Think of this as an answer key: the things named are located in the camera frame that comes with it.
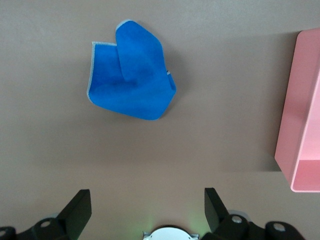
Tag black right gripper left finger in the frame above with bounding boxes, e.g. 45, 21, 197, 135
0, 189, 92, 240

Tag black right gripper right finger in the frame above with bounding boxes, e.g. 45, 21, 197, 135
201, 187, 309, 240

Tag brown table cover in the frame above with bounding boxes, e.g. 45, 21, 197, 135
0, 0, 320, 240

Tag blue cloth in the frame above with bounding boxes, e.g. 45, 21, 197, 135
86, 18, 178, 123

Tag pink plastic bin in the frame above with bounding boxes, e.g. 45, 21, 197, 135
274, 26, 320, 193

